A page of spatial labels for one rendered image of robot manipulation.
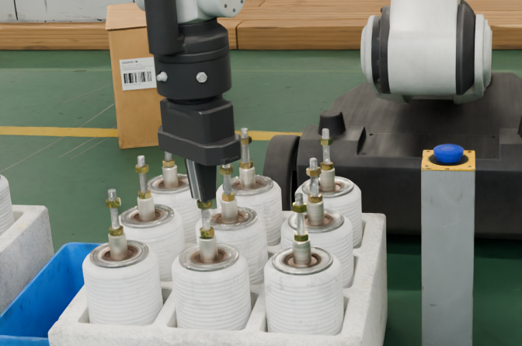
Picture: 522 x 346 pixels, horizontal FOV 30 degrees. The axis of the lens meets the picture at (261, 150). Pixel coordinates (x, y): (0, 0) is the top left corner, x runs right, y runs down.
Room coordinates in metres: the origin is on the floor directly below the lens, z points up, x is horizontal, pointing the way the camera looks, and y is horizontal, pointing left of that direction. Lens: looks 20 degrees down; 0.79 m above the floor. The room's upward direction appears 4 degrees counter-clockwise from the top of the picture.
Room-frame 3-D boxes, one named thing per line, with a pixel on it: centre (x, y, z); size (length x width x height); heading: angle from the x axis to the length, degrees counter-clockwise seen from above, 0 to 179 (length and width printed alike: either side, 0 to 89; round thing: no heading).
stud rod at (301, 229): (1.07, -0.04, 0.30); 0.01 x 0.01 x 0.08
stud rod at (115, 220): (1.13, 0.19, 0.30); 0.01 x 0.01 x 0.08
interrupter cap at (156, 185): (1.36, 0.14, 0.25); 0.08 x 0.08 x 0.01
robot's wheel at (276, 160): (1.69, -0.04, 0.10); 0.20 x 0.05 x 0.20; 166
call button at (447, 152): (1.23, -0.25, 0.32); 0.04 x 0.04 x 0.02
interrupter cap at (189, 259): (1.10, 0.07, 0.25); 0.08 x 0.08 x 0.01
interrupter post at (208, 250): (1.10, 0.07, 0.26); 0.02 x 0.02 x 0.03
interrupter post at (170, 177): (1.36, 0.14, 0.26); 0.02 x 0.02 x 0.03
